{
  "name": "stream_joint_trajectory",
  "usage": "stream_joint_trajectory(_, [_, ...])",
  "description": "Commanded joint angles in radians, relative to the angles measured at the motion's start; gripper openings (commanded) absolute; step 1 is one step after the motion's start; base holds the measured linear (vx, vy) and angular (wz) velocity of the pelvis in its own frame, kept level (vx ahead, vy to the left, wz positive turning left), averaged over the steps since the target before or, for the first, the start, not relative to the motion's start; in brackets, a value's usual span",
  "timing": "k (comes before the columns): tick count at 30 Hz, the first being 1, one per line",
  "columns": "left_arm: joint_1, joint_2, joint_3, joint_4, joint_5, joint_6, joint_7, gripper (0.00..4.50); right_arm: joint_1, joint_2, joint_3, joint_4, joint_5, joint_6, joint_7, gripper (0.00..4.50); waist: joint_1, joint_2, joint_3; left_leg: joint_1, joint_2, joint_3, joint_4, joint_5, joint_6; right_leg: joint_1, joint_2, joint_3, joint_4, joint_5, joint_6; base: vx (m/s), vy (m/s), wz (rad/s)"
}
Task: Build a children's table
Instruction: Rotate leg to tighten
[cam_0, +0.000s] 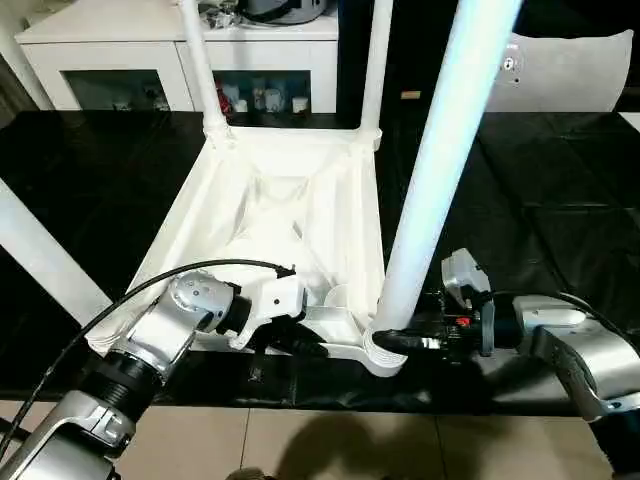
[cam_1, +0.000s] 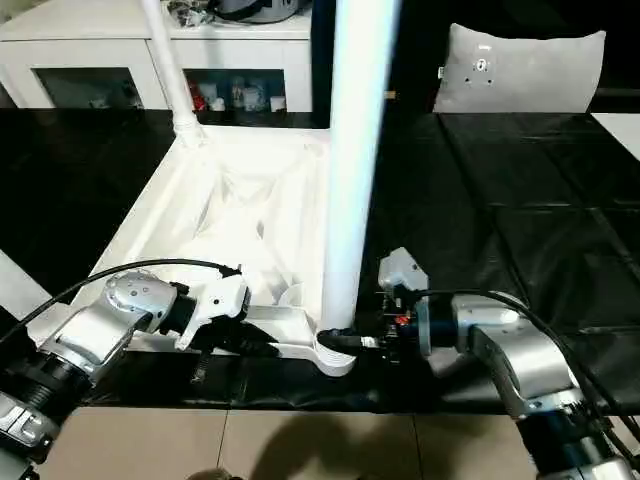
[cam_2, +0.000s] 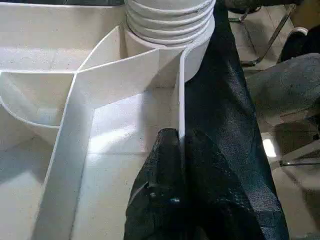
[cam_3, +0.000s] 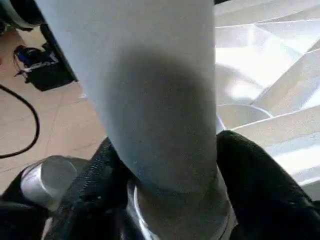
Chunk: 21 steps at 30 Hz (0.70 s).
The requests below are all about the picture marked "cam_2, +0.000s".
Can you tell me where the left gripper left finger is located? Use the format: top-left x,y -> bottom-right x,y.
123,128 -> 188,240

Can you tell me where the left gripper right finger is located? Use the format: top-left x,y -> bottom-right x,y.
184,129 -> 262,240

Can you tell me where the white plastic table top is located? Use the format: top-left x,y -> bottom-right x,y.
0,0 -> 216,240

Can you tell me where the white plastic table leg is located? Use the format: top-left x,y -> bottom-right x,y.
123,0 -> 216,49

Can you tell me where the metal floor bar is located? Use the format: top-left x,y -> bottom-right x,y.
279,149 -> 320,168

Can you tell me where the grey trouser leg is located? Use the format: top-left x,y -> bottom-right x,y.
246,53 -> 320,126

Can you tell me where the black shoe with white sole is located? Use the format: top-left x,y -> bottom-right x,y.
281,24 -> 320,63

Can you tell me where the metal chair frame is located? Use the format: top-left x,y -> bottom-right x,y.
228,3 -> 298,67

